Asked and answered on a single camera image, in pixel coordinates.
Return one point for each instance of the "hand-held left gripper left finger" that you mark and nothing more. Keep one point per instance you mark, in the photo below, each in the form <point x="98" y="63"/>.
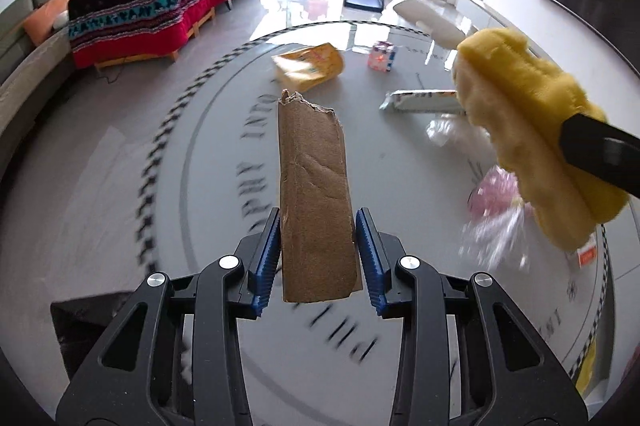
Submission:
<point x="264" y="256"/>

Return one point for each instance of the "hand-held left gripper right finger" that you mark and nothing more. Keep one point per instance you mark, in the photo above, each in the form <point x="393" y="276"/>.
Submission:
<point x="369" y="256"/>

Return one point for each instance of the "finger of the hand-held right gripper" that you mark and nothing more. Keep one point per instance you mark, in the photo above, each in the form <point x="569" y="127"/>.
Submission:
<point x="600" y="151"/>

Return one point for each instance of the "brown cardboard piece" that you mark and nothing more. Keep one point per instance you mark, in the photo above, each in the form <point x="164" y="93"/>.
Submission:
<point x="315" y="196"/>

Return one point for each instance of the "yellow plush cloth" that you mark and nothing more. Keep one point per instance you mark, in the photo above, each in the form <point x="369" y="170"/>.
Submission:
<point x="515" y="106"/>

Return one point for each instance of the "small orange white packet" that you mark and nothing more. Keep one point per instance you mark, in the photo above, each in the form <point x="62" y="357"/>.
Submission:
<point x="586" y="256"/>

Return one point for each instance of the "clear bag with pink contents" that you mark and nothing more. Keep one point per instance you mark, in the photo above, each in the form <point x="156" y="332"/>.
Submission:
<point x="497" y="211"/>

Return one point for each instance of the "crumpled clear plastic bag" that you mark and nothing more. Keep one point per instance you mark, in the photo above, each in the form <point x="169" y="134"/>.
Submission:
<point x="457" y="134"/>

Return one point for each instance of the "white toothpaste box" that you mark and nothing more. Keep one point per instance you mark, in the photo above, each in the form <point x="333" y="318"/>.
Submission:
<point x="425" y="101"/>

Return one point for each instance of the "yellow snack bag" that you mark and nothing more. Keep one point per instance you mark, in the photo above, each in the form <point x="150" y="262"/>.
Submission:
<point x="307" y="66"/>

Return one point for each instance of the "small pink blue carton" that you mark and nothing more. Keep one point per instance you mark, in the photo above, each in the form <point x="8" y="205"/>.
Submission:
<point x="382" y="56"/>

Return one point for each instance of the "yellow sheet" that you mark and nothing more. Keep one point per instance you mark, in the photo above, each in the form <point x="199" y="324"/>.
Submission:
<point x="587" y="361"/>

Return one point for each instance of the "white floor pillow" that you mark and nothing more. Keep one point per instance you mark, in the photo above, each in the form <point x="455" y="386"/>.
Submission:
<point x="430" y="16"/>

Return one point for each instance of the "green sofa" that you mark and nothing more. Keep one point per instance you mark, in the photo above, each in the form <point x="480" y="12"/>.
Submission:
<point x="30" y="76"/>

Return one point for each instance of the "orange cushion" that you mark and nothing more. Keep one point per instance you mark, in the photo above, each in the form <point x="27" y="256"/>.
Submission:
<point x="45" y="19"/>

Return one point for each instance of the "wooden sofa frame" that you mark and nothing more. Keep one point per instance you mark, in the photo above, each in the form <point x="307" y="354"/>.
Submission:
<point x="200" y="25"/>

